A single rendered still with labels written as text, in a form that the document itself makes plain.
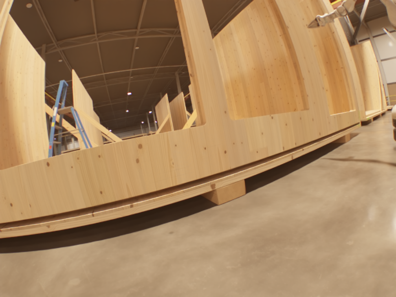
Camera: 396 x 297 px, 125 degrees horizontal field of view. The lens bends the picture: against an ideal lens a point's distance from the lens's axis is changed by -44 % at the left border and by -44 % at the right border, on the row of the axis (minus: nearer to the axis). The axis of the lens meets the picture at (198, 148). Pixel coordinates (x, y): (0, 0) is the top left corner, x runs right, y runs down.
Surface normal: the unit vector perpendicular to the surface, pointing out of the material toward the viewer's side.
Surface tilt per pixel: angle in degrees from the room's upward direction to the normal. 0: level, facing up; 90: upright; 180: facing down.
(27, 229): 90
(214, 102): 90
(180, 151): 90
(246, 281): 0
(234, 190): 90
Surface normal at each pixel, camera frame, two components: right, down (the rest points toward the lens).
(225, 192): 0.39, 0.00
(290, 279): -0.18, -0.98
